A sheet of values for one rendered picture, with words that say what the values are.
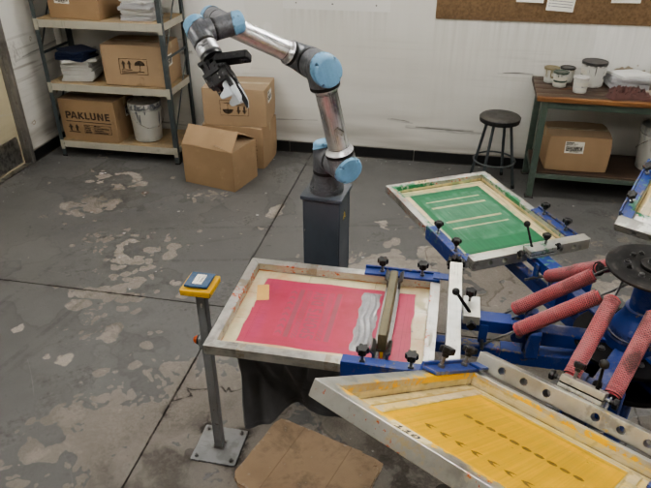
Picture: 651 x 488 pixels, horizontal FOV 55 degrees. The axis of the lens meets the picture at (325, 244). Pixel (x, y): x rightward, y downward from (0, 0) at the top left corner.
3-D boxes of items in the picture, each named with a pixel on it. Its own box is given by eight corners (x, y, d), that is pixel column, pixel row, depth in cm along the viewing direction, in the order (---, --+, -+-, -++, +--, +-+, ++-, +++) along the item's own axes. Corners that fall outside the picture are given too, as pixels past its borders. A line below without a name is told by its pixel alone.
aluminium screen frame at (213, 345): (203, 353, 219) (202, 345, 217) (253, 264, 268) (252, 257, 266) (432, 384, 206) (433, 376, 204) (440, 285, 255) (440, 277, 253)
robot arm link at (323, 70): (348, 166, 267) (321, 42, 235) (366, 179, 256) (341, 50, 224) (324, 177, 264) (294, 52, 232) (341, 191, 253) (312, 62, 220)
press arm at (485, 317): (460, 329, 224) (461, 318, 222) (460, 319, 230) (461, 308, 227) (510, 335, 222) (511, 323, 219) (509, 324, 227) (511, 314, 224)
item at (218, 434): (190, 459, 298) (163, 293, 249) (206, 425, 316) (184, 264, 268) (234, 467, 294) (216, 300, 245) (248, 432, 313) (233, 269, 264)
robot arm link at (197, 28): (204, 8, 204) (179, 15, 201) (219, 33, 201) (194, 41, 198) (204, 25, 211) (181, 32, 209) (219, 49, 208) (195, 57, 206)
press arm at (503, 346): (282, 335, 242) (281, 322, 239) (286, 325, 247) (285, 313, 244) (623, 379, 221) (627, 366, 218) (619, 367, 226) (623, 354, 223)
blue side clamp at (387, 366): (339, 377, 211) (340, 361, 207) (342, 367, 215) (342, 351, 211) (430, 389, 206) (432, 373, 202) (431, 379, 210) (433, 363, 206)
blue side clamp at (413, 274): (363, 285, 257) (364, 270, 254) (365, 278, 262) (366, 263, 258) (438, 292, 252) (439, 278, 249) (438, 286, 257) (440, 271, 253)
